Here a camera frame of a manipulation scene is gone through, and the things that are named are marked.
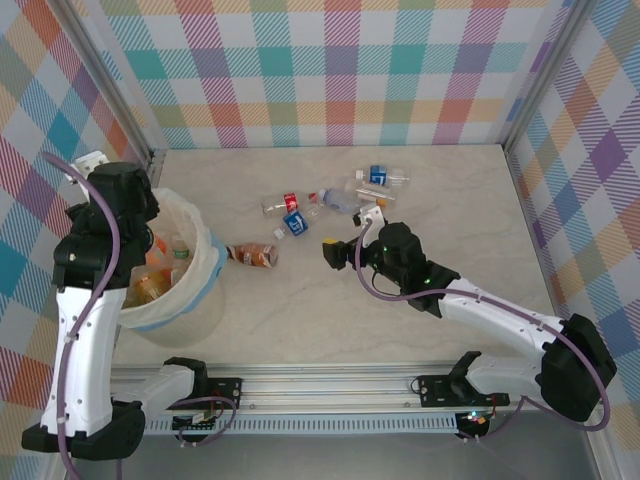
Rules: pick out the slim clear bottle green cap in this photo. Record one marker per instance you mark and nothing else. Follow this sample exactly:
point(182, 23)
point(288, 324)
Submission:
point(180, 254)

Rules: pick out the clear bottle pale blue label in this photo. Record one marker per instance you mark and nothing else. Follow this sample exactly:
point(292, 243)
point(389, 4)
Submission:
point(340, 200)

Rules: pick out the tea bottle red label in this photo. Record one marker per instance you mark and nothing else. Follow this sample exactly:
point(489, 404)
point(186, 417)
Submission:
point(150, 286)

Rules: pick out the clear bottle dark blue label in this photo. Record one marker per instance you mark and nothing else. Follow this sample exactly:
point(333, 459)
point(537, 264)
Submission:
point(296, 222)

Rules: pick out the clear bottle tan cap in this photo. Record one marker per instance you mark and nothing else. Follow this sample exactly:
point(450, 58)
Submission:
point(372, 194)

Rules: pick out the clear bottle red label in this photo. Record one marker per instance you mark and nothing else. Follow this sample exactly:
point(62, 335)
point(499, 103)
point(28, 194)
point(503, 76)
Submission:
point(290, 200)

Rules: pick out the clear bottle blue white label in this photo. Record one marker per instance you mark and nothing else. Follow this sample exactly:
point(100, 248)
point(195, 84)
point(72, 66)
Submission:
point(378, 176)

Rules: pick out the brown label bottle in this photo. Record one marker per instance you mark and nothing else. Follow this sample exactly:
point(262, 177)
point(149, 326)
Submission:
point(252, 255)

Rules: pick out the white plastic bin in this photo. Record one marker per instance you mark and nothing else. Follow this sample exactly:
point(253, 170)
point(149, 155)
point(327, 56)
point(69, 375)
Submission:
point(190, 330)

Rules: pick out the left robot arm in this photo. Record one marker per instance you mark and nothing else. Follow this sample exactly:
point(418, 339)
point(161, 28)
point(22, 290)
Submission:
point(85, 350)

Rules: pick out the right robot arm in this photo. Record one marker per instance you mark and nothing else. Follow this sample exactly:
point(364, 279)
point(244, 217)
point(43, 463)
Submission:
point(500, 310)

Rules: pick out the white bin liner blue trim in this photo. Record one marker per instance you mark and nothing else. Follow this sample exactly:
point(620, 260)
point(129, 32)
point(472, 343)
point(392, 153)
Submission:
point(200, 265)

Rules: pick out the small circuit board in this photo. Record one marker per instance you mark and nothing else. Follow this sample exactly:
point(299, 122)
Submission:
point(475, 420)
point(195, 422)

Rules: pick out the grey metal panel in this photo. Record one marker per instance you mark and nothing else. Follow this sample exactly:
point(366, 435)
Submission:
point(325, 457)

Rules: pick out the aluminium side rail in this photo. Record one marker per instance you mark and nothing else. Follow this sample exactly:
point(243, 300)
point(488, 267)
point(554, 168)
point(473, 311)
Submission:
point(155, 170)

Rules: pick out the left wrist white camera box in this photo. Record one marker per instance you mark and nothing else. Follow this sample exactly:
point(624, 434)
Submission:
point(92, 161)

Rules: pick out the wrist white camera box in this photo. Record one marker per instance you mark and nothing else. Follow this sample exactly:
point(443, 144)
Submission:
point(372, 212)
point(92, 161)

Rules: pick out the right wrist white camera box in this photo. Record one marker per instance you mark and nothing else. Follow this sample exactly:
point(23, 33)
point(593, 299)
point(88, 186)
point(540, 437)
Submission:
point(372, 212)

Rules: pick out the aluminium frame post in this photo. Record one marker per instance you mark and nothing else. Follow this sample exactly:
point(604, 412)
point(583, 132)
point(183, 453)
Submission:
point(110, 85)
point(545, 75)

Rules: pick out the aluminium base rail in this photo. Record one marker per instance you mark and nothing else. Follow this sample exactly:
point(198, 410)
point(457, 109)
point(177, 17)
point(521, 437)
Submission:
point(325, 385)

